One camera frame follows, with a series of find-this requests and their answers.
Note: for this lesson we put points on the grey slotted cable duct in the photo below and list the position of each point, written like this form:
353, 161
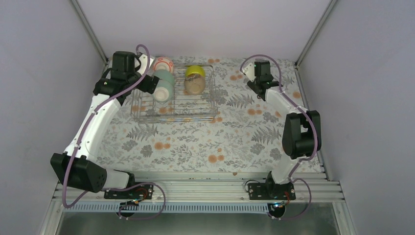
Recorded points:
171, 207

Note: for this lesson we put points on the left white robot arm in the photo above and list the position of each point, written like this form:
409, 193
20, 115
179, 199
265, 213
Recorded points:
78, 165

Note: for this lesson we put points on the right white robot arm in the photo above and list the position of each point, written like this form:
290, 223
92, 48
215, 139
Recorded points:
301, 138

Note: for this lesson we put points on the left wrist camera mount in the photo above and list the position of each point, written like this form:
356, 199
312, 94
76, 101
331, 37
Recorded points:
142, 62

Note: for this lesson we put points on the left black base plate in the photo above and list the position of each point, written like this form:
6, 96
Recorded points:
135, 191

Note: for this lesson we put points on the aluminium rail frame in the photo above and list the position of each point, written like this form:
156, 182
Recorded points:
230, 187

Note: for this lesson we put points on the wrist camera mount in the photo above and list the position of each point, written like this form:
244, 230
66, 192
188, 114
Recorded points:
142, 62
249, 71

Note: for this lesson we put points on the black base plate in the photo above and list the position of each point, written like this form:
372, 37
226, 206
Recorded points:
135, 191
264, 191

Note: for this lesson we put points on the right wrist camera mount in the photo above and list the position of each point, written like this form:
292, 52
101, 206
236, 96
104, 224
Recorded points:
249, 71

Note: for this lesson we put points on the lower pale green bowl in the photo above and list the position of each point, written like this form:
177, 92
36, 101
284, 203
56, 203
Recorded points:
163, 92

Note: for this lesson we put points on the brown speckled bowl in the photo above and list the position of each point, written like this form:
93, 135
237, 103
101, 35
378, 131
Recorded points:
195, 84

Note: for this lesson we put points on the wire dish rack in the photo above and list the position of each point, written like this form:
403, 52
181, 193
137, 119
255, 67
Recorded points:
183, 107

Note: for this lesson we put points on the floral tablecloth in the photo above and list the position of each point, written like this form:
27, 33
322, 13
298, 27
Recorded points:
215, 123

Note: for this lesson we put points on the red patterned white bowl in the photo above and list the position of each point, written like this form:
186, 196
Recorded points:
163, 63

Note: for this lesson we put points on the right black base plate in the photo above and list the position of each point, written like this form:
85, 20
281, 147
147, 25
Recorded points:
264, 191

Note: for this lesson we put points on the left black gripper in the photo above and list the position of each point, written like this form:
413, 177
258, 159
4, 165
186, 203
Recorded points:
145, 86

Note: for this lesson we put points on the yellow green bowl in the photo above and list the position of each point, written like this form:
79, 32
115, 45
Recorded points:
195, 69

